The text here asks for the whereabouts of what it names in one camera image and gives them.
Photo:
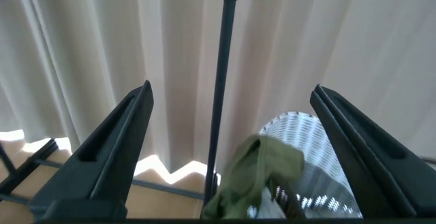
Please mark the black clothes rack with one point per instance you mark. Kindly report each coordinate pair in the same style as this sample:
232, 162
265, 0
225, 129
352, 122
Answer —
223, 64

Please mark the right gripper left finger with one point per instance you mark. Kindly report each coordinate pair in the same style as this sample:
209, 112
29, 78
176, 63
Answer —
112, 183

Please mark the beige curtain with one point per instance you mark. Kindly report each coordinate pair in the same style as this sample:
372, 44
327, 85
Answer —
85, 47

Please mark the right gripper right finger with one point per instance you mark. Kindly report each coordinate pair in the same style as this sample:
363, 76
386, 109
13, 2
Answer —
385, 190

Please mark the green garment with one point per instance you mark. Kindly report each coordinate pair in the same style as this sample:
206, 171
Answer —
252, 169

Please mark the white laundry basket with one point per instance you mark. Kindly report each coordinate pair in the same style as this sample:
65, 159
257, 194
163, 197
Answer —
306, 132

